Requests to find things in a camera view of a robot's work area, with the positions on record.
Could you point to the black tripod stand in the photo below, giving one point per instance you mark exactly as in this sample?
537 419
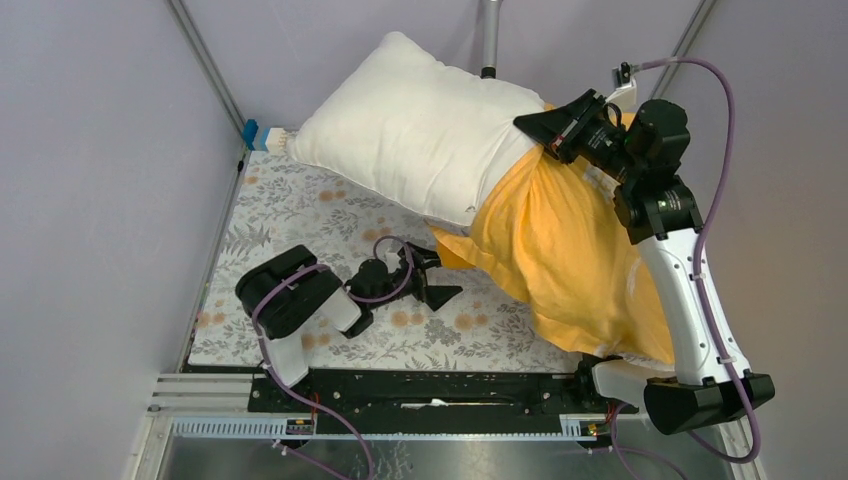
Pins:
489 21

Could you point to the white pillow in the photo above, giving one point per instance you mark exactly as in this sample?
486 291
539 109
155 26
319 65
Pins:
430 137

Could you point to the floral tablecloth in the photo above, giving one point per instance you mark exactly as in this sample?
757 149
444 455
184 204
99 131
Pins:
281 204

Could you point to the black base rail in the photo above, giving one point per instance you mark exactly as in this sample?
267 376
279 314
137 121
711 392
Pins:
347 395

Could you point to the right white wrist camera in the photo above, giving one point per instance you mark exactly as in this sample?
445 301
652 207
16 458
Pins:
625 92

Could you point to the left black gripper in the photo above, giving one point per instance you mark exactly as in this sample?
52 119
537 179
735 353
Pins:
434 295

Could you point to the blue white box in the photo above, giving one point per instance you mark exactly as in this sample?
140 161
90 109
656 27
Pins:
272 140

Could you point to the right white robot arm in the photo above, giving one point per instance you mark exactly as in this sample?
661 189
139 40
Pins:
712 382

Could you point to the orange pillowcase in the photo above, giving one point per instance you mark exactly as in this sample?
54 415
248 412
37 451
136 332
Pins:
549 237

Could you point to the white slotted cable duct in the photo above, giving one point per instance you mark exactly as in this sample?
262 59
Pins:
422 426

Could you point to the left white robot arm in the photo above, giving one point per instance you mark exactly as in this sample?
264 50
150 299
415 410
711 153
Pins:
282 294

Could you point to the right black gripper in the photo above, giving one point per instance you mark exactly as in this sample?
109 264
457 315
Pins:
561 128

